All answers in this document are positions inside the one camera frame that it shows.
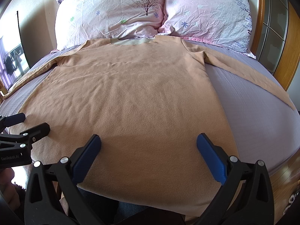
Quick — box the tan long-sleeve shirt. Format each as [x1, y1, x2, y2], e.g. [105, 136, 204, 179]
[5, 36, 296, 216]

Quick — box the window with hanging clothes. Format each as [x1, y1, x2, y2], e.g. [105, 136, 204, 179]
[1, 12, 29, 89]

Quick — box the person's left hand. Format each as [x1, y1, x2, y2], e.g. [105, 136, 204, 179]
[0, 168, 20, 211]

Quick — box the lavender bed sheet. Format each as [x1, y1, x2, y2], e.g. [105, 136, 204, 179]
[1, 41, 299, 175]

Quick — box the left floral pink pillow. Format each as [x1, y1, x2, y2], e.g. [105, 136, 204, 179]
[55, 0, 164, 50]

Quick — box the floral pink pillow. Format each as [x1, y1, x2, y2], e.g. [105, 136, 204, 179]
[158, 0, 255, 58]
[55, 0, 164, 50]

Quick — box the wooden headboard with glass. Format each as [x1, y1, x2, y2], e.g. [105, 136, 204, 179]
[249, 0, 299, 90]

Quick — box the right floral pink pillow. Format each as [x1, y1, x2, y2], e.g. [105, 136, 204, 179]
[158, 0, 255, 58]

